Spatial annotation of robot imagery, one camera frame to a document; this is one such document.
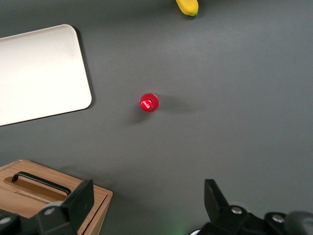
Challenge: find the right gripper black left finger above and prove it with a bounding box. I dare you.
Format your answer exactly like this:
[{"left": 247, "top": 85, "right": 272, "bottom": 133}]
[{"left": 36, "top": 179, "right": 95, "bottom": 235}]

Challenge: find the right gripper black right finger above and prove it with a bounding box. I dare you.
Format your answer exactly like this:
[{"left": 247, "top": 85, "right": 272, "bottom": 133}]
[{"left": 204, "top": 179, "right": 250, "bottom": 224}]

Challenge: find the wooden drawer cabinet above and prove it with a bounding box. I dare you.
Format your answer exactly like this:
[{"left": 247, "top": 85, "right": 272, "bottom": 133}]
[{"left": 0, "top": 159, "right": 113, "bottom": 235}]

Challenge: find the red cola bottle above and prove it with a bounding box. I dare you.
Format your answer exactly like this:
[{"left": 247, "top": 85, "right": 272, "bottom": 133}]
[{"left": 139, "top": 93, "right": 160, "bottom": 113}]

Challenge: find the beige rectangular tray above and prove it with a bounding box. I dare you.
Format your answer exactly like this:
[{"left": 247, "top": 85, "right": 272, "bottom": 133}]
[{"left": 0, "top": 23, "right": 92, "bottom": 127}]

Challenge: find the yellow round fruit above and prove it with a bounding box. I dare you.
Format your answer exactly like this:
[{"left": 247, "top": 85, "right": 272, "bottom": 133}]
[{"left": 175, "top": 0, "right": 200, "bottom": 17}]

